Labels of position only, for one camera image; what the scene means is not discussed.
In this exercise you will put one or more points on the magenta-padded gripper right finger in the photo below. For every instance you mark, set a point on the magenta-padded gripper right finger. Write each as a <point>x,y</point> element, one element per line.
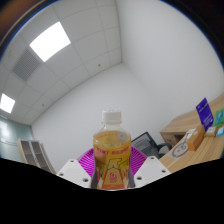
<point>150,170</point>

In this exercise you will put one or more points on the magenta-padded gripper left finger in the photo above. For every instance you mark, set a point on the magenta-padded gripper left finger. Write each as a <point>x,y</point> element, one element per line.
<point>74,171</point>

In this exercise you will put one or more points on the yellow tea bottle white cap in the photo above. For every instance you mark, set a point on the yellow tea bottle white cap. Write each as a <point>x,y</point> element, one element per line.
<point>111,153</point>

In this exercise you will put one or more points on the black mesh office chair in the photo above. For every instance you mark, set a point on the black mesh office chair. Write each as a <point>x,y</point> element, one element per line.
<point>146,143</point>

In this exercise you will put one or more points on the white printed paper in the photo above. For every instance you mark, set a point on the white printed paper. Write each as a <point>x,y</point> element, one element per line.
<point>181,148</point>

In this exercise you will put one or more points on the wooden cabinet with glass doors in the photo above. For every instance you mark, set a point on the wooden cabinet with glass doors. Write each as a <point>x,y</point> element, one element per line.
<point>35,155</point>

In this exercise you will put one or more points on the wooden side desk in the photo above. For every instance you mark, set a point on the wooden side desk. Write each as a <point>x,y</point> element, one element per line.
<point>180,128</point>

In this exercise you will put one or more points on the small tan box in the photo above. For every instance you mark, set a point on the small tan box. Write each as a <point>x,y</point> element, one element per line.
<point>211,131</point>

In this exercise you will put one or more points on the tall purple box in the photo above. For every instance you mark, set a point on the tall purple box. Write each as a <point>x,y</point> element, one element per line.
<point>204,114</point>

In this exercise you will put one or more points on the small blue packet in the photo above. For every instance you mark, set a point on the small blue packet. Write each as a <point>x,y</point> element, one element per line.
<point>220,131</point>

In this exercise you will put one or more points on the square ceiling light panel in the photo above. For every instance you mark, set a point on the square ceiling light panel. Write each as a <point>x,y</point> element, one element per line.
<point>6,103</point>
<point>50,41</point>

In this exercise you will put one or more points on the grey ceiling air vent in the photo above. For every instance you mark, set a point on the grey ceiling air vent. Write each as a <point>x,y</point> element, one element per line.
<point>26,64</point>

